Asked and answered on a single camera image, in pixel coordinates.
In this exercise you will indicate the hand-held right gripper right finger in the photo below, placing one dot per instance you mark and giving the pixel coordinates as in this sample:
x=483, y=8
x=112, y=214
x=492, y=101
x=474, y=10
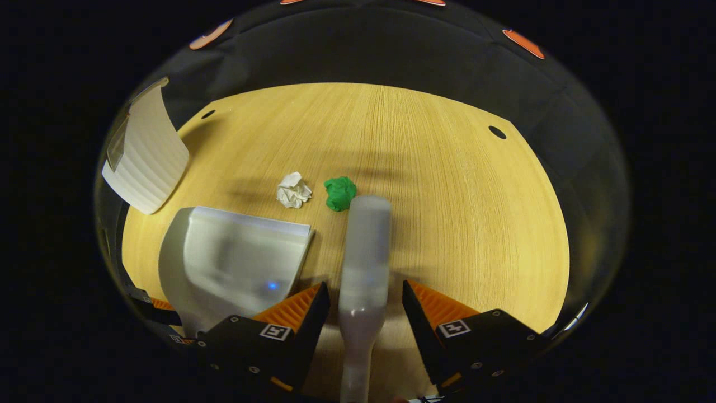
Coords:
x=419, y=330

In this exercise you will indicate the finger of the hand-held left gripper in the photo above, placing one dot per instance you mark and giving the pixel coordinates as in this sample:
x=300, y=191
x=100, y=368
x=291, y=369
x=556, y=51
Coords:
x=182, y=338
x=159, y=313

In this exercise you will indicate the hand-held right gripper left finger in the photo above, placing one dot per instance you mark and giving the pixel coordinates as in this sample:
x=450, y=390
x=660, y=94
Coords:
x=307, y=330

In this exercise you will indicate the white plastic dustpan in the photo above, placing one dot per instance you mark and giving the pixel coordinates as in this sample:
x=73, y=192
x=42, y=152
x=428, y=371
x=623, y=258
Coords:
x=235, y=263

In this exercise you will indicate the small white broom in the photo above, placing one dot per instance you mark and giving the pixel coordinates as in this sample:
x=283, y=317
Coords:
x=363, y=252

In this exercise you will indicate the green paper ball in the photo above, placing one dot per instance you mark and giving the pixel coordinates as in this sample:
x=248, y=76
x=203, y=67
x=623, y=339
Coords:
x=340, y=193

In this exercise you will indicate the white paper ball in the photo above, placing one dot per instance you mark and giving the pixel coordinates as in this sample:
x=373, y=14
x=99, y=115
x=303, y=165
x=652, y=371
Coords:
x=293, y=190

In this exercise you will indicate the white ribbed garbage bin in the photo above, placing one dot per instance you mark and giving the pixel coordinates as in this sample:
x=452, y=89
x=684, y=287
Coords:
x=148, y=162

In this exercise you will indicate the black backdrop cloth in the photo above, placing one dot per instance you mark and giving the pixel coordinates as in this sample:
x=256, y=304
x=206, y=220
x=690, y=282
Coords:
x=363, y=50

